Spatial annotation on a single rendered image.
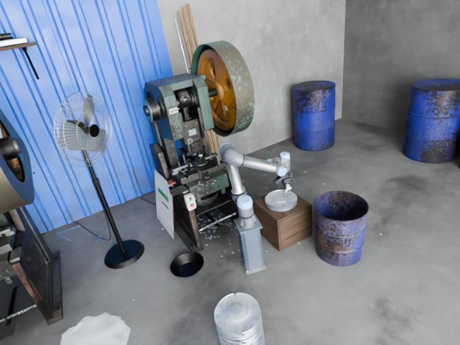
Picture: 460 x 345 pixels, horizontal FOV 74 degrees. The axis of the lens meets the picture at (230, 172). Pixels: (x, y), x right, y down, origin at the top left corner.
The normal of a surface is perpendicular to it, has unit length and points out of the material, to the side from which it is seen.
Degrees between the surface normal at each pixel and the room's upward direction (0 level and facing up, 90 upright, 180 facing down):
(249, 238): 90
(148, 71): 90
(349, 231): 92
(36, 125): 90
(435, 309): 0
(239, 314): 0
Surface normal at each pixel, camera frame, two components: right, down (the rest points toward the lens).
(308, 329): -0.14, -0.87
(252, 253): 0.26, 0.42
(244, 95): 0.51, 0.32
